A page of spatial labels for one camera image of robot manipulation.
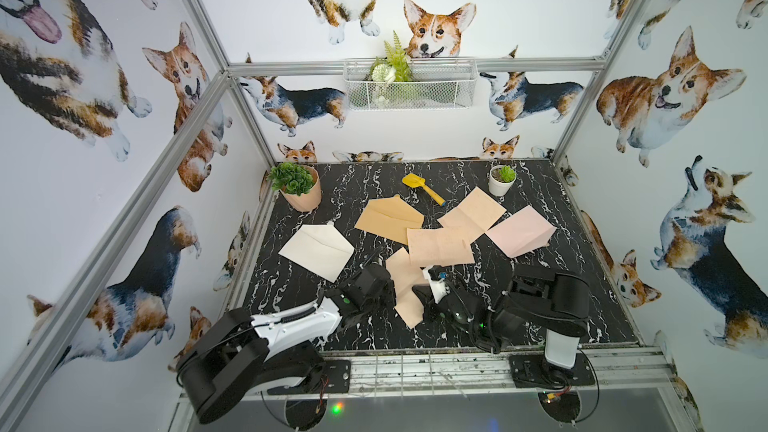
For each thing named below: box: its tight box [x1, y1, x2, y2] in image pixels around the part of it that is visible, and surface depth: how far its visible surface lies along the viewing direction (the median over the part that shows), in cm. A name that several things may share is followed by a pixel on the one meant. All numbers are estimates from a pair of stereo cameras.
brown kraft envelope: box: [354, 195, 425, 246], surface depth 106 cm
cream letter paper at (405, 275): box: [386, 241, 431, 330], surface depth 88 cm
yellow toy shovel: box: [402, 173, 447, 207], surface depth 115 cm
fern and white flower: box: [370, 30, 413, 105], surface depth 85 cm
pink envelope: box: [485, 204, 557, 258], surface depth 103 cm
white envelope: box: [278, 222, 355, 283], surface depth 100 cm
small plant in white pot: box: [488, 164, 517, 197], surface depth 108 cm
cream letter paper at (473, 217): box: [437, 186, 507, 243], surface depth 107 cm
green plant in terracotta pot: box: [268, 162, 322, 212], surface depth 97 cm
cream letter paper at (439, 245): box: [407, 225, 475, 268], surface depth 100 cm
